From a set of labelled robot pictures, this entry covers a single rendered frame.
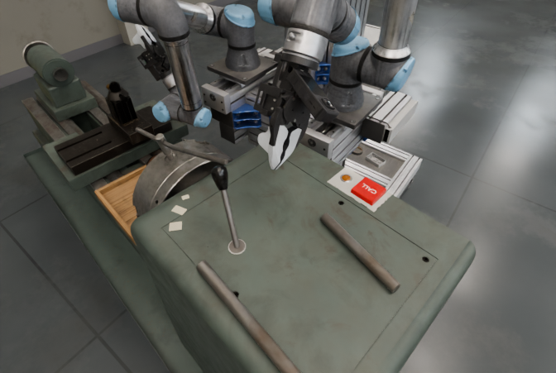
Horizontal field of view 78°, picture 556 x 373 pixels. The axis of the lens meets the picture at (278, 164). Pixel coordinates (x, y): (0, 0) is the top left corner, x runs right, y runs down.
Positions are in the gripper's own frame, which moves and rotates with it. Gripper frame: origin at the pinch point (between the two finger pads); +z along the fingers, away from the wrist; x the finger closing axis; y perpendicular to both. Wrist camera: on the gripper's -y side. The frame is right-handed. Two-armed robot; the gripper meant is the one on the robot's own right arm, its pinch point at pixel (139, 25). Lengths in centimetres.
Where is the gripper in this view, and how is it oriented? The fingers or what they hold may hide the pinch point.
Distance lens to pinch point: 147.9
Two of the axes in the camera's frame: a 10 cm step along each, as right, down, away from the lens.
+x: 1.3, -5.1, 8.5
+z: -5.0, -7.8, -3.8
